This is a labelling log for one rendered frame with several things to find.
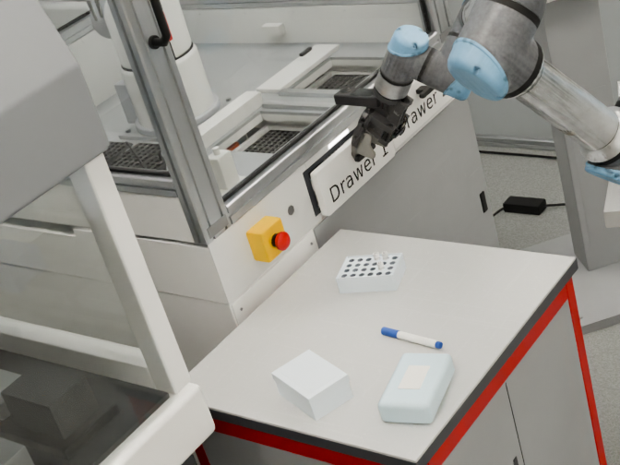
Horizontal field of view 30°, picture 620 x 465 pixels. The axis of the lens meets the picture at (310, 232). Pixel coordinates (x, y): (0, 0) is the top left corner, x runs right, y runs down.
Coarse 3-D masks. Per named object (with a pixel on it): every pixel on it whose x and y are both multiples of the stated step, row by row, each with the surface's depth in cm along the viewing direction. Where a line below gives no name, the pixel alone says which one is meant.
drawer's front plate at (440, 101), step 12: (420, 84) 283; (432, 96) 288; (444, 96) 292; (408, 108) 280; (420, 108) 284; (432, 108) 289; (408, 120) 281; (420, 120) 285; (408, 132) 281; (396, 144) 278
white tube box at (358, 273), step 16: (352, 256) 243; (368, 256) 242; (400, 256) 238; (352, 272) 238; (368, 272) 236; (384, 272) 234; (400, 272) 237; (352, 288) 237; (368, 288) 236; (384, 288) 235
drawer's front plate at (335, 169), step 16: (336, 160) 257; (352, 160) 262; (384, 160) 271; (320, 176) 253; (336, 176) 257; (352, 176) 262; (368, 176) 267; (320, 192) 254; (336, 192) 258; (352, 192) 263; (320, 208) 256; (336, 208) 259
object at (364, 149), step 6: (366, 132) 253; (366, 138) 254; (360, 144) 255; (366, 144) 254; (354, 150) 256; (360, 150) 256; (366, 150) 255; (372, 150) 254; (354, 156) 258; (366, 156) 256; (372, 156) 255
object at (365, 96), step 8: (344, 88) 253; (352, 88) 253; (360, 88) 252; (336, 96) 252; (344, 96) 250; (352, 96) 249; (360, 96) 248; (368, 96) 247; (344, 104) 252; (352, 104) 250; (360, 104) 249; (368, 104) 248; (376, 104) 247
